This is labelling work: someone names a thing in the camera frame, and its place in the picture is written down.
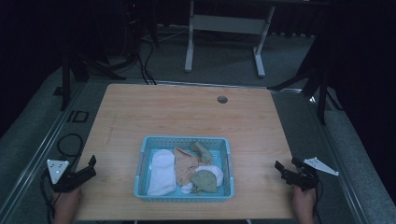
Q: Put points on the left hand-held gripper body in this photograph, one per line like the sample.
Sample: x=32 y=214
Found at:
x=57 y=168

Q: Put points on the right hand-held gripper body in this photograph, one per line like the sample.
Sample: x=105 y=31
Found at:
x=306 y=179

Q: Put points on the person's right hand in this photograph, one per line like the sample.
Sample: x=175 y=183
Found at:
x=303 y=203

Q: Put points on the person's left hand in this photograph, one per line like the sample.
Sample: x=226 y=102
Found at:
x=66 y=205

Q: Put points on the light blue plastic basket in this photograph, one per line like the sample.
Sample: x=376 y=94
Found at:
x=146 y=193

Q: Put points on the long white sock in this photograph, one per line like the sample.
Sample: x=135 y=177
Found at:
x=162 y=174

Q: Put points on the black metal stand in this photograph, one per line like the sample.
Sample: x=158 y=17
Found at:
x=322 y=93
x=66 y=84

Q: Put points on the green sock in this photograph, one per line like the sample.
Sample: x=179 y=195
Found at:
x=203 y=152
x=205 y=182

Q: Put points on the peach sock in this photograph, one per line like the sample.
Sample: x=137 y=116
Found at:
x=184 y=168

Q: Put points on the dark computer tower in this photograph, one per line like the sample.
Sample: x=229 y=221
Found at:
x=131 y=28

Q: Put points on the white desk frame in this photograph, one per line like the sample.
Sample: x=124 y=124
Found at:
x=229 y=24

